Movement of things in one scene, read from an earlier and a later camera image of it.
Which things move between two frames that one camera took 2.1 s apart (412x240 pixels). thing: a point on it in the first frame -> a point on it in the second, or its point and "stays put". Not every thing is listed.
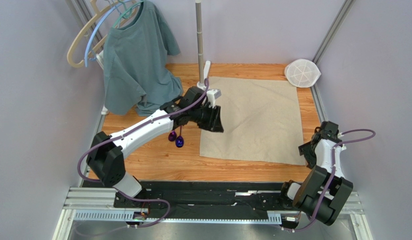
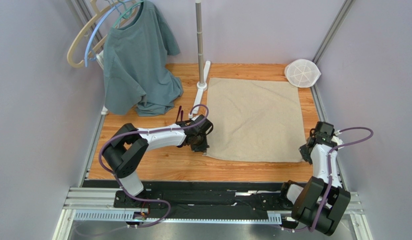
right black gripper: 307,152 stays put
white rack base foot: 205,84 stays put
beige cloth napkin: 260,121 stays put
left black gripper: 213,124 -> 203,148
